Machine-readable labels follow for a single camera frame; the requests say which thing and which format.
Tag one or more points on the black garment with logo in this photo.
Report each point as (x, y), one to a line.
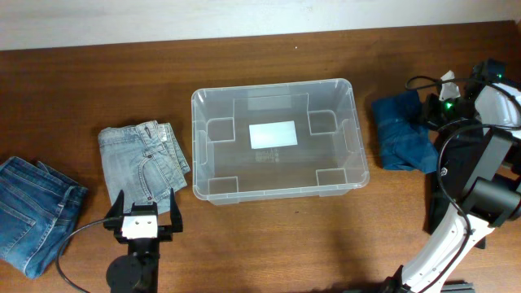
(438, 204)

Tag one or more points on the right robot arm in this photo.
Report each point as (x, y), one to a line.
(481, 200)

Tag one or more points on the teal garment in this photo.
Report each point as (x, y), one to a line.
(404, 144)

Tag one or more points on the white label in bin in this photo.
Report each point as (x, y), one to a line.
(271, 135)

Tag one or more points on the light blue jeans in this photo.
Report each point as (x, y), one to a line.
(143, 161)

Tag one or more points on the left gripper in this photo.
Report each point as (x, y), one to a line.
(165, 233)

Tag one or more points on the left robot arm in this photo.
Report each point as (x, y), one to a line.
(138, 270)

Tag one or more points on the clear plastic storage bin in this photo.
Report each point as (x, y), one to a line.
(328, 160)

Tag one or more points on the dark blue folded jeans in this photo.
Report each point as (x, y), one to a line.
(39, 209)

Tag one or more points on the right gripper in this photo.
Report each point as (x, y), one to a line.
(437, 117)

